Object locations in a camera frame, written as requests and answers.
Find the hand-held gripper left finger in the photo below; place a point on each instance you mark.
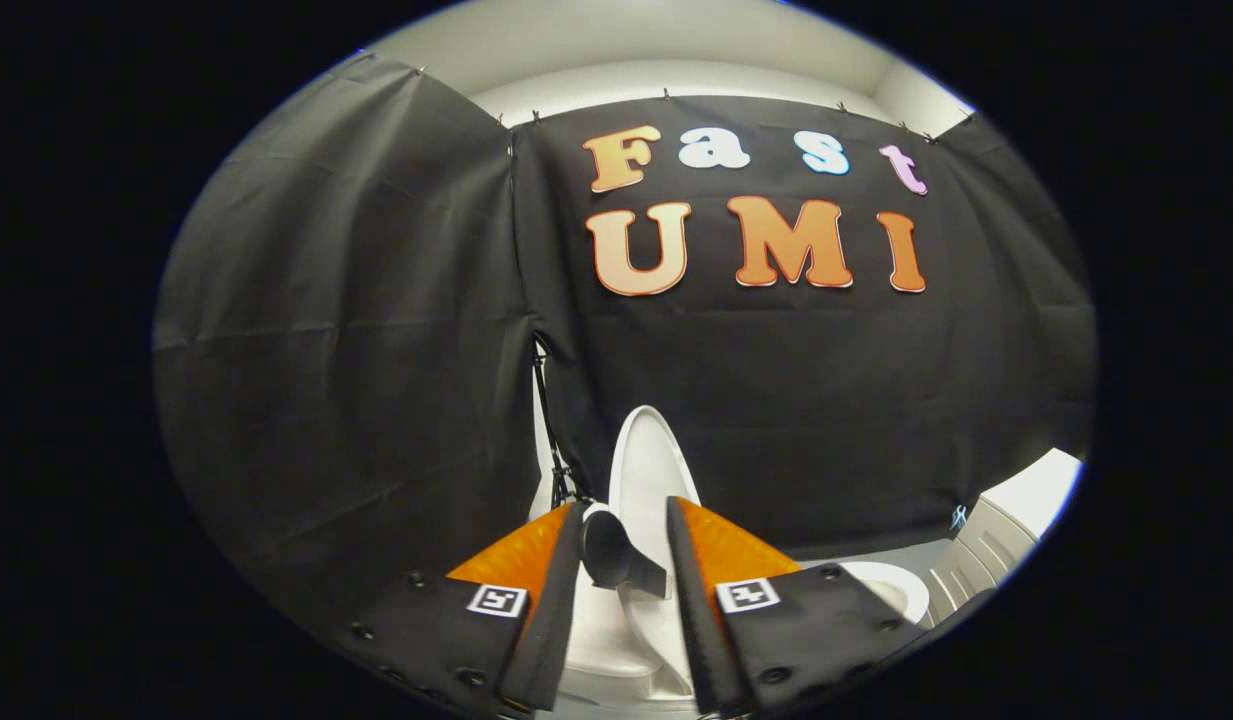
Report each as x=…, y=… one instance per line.
x=556, y=600

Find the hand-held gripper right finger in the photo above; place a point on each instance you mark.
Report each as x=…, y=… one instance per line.
x=696, y=600

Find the white toilet lid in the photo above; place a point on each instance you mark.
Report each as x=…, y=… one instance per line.
x=646, y=470

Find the white toilet bowl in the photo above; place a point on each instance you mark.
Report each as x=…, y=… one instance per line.
x=906, y=585

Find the black tripod stand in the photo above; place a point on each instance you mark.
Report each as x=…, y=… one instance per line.
x=556, y=440

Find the white drawer cabinet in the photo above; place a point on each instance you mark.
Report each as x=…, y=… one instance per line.
x=996, y=540

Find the black backdrop cloth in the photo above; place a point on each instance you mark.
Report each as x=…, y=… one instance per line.
x=376, y=350

